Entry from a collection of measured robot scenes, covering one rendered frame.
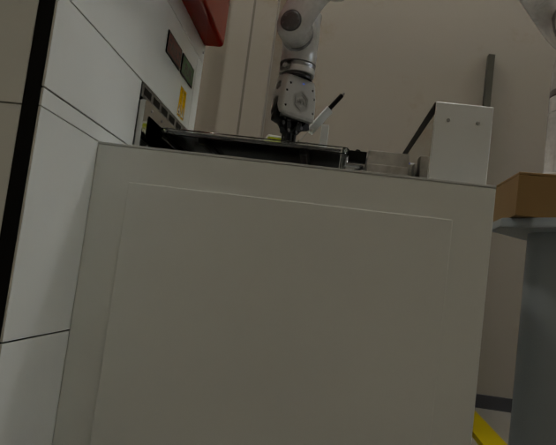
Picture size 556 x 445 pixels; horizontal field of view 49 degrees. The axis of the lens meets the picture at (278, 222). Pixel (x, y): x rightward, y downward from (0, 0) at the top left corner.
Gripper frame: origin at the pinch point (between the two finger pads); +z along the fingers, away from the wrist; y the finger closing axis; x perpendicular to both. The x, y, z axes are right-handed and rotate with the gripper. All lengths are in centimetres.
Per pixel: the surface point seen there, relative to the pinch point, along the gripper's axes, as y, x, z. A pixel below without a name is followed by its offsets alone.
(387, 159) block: 1.8, -29.6, 5.6
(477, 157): -1, -52, 8
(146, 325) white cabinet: -41, -23, 41
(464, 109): -3.5, -49.7, -0.2
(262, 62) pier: 135, 209, -106
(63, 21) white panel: -62, -28, 1
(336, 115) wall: 178, 179, -78
